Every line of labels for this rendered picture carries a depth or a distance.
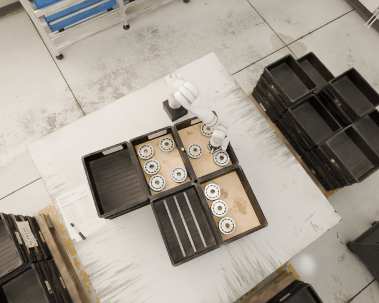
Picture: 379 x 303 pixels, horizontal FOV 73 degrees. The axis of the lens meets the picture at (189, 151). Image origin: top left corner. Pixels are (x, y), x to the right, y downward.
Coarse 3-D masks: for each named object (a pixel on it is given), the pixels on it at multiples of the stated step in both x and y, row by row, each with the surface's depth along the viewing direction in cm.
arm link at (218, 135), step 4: (216, 132) 138; (220, 132) 138; (224, 132) 139; (212, 136) 146; (216, 136) 139; (220, 136) 138; (224, 136) 140; (212, 140) 152; (216, 140) 147; (220, 140) 145
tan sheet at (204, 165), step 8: (192, 128) 178; (184, 136) 175; (192, 136) 176; (200, 136) 176; (184, 144) 174; (200, 144) 174; (208, 152) 173; (192, 160) 171; (200, 160) 171; (208, 160) 171; (200, 168) 169; (208, 168) 169; (216, 168) 170; (200, 176) 167
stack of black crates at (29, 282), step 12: (36, 264) 184; (48, 264) 198; (12, 276) 175; (24, 276) 185; (36, 276) 176; (48, 276) 188; (60, 276) 205; (0, 288) 180; (12, 288) 182; (24, 288) 183; (36, 288) 183; (48, 288) 181; (60, 288) 194; (0, 300) 174; (12, 300) 180; (24, 300) 180; (36, 300) 181; (48, 300) 172; (60, 300) 186
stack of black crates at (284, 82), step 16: (272, 64) 226; (288, 64) 237; (272, 80) 223; (288, 80) 233; (304, 80) 230; (256, 96) 259; (272, 96) 236; (288, 96) 216; (304, 96) 224; (272, 112) 248
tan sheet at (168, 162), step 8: (168, 136) 175; (152, 144) 173; (168, 144) 173; (144, 152) 171; (160, 152) 171; (176, 152) 172; (160, 160) 170; (168, 160) 170; (176, 160) 170; (152, 168) 168; (160, 168) 168; (168, 168) 168; (184, 168) 169; (168, 176) 166; (168, 184) 165; (176, 184) 165; (152, 192) 163
